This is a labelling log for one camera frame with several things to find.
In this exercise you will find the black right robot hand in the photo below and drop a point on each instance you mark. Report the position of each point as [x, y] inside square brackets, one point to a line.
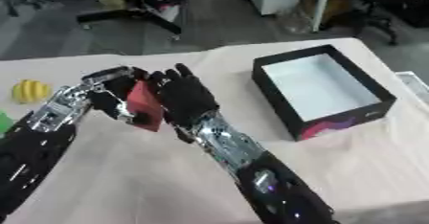
[187, 97]

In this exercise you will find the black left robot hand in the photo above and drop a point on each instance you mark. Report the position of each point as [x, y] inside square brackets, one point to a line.
[114, 87]

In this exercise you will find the red block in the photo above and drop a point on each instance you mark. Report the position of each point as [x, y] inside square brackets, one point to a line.
[144, 106]

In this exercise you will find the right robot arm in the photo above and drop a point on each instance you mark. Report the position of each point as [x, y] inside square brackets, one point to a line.
[262, 170]

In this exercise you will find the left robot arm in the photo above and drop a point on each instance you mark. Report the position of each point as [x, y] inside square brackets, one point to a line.
[39, 138]

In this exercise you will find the black box with white inside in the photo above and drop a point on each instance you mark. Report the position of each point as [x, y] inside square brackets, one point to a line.
[321, 92]

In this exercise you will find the black office chair base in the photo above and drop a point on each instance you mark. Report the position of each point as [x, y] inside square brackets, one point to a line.
[134, 14]

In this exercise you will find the yellow toy banana bunch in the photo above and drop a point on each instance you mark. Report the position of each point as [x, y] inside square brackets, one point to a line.
[31, 91]

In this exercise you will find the green toy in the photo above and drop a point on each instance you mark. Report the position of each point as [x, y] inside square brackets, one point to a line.
[4, 123]

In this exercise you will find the black office chair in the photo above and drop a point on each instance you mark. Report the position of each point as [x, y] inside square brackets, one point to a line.
[380, 7]

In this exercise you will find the white flat object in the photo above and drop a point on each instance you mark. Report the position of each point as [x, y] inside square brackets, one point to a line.
[414, 84]

